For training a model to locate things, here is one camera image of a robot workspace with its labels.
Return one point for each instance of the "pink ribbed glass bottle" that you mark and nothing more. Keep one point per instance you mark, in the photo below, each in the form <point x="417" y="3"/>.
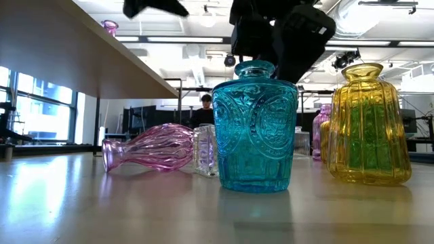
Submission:
<point x="318" y="128"/>

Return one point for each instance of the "black background rig frame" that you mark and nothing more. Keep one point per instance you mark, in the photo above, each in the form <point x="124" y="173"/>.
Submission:
<point x="200" y="89"/>

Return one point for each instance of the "pink wavy-ribbed glass vase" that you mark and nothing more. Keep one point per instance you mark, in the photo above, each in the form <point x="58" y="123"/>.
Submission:
<point x="152" y="147"/>

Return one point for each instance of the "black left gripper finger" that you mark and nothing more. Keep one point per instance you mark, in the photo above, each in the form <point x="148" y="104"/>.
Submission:
<point x="132" y="8"/>
<point x="169" y="4"/>

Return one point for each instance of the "black ceiling track light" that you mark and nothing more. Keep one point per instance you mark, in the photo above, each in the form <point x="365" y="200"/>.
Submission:
<point x="388" y="2"/>

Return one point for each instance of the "teal medallion-embossed glass jar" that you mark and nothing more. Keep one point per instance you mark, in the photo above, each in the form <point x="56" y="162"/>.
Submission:
<point x="254" y="135"/>

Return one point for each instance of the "clear patterned glass vase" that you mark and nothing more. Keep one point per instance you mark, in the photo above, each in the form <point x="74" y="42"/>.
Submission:
<point x="205" y="152"/>

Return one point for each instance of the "wooden shelf board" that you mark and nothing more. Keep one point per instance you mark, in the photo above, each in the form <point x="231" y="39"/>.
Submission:
<point x="68" y="51"/>

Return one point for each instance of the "large window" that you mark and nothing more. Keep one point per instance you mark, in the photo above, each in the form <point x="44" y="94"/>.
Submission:
<point x="44" y="115"/>

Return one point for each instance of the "pink flared diamond-cut vase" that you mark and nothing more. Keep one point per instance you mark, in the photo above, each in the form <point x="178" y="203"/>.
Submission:
<point x="110" y="28"/>

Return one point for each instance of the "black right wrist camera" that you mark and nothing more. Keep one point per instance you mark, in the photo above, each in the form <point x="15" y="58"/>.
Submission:
<point x="251" y="35"/>

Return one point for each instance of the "person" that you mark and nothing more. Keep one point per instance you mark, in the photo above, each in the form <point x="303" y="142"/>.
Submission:
<point x="203" y="117"/>

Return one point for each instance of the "black clamp-mounted light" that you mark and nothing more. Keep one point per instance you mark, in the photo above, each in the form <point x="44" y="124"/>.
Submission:
<point x="342" y="62"/>

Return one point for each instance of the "silver ceiling duct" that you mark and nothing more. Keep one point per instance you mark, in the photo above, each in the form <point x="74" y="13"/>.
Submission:
<point x="352" y="20"/>

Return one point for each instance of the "black overhead camera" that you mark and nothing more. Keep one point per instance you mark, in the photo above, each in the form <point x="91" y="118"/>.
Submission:
<point x="229" y="61"/>

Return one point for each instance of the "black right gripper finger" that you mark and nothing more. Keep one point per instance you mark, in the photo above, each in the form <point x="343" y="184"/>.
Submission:
<point x="301" y="44"/>

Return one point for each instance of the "white cylinder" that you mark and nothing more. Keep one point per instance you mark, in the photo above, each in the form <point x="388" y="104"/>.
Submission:
<point x="101" y="135"/>

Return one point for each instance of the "yellow ribbed glass bottle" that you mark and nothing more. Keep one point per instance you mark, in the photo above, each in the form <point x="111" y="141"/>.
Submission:
<point x="324" y="142"/>

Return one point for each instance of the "black monitor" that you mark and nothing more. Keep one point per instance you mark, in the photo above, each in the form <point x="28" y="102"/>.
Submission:
<point x="144" y="117"/>

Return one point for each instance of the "yellow large fluted vase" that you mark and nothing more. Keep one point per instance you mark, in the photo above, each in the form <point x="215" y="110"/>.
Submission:
<point x="339" y="142"/>

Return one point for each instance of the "black background equipment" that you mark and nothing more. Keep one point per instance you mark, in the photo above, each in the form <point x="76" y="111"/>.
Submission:
<point x="8" y="135"/>

